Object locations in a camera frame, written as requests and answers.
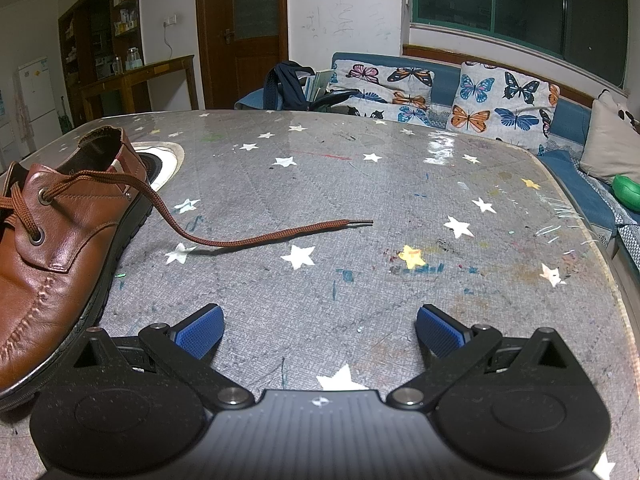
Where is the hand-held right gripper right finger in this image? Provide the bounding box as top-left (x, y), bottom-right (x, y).
top-left (387, 304), bottom-right (571, 409)

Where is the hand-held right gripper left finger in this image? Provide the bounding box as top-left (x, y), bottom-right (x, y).
top-left (72, 303), bottom-right (256, 409)

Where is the brown shoelace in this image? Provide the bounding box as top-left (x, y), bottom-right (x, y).
top-left (0, 170), bottom-right (375, 249)

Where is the brown leather shoe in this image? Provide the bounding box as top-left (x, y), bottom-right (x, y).
top-left (0, 126), bottom-right (154, 411)

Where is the grey star-print table cover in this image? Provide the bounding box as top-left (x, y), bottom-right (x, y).
top-left (0, 109), bottom-right (640, 480)

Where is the blue corner sofa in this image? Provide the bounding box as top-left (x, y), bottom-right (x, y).
top-left (235, 51), bottom-right (640, 271)

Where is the square butterfly-print pillow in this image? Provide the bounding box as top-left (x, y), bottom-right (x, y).
top-left (446, 61), bottom-right (561, 156)

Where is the green ball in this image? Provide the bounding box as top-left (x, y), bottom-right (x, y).
top-left (612, 175), bottom-right (640, 212)

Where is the long butterfly-print pillow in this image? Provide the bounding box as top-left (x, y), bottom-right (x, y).
top-left (332, 59), bottom-right (435, 127)

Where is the plain grey pillow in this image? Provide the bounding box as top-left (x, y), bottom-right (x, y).
top-left (580, 91), bottom-right (640, 184)

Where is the dark grey bag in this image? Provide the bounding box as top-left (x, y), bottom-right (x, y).
top-left (310, 89), bottom-right (362, 113)

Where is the dark blue backpack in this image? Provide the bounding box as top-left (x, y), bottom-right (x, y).
top-left (264, 61), bottom-right (313, 111)

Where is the wooden side table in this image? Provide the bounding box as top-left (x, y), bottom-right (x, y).
top-left (80, 55), bottom-right (201, 121)

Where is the brown wooden door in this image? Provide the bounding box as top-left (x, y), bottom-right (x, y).
top-left (195, 0), bottom-right (290, 110)

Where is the stack of books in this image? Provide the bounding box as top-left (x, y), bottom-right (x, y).
top-left (302, 69), bottom-right (335, 101)

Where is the white refrigerator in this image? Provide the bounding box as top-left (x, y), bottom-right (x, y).
top-left (17, 57), bottom-right (63, 153)

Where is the black and white plush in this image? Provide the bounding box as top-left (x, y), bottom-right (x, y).
top-left (617, 105), bottom-right (640, 134)

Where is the dark wooden shelf cabinet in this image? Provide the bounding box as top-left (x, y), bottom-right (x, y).
top-left (57, 0), bottom-right (141, 126)

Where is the green-framed window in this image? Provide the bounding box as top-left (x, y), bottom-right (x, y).
top-left (410, 0), bottom-right (631, 87)

